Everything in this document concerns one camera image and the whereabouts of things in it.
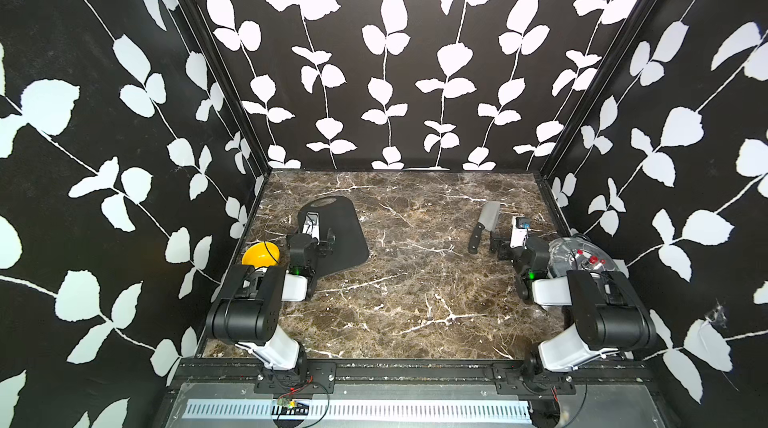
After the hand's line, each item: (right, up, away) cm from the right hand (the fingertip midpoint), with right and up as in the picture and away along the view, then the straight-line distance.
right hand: (506, 230), depth 95 cm
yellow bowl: (-78, -8, -2) cm, 79 cm away
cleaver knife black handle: (-10, -5, +4) cm, 12 cm away
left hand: (-63, +2, -1) cm, 63 cm away
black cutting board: (-57, +1, +12) cm, 58 cm away
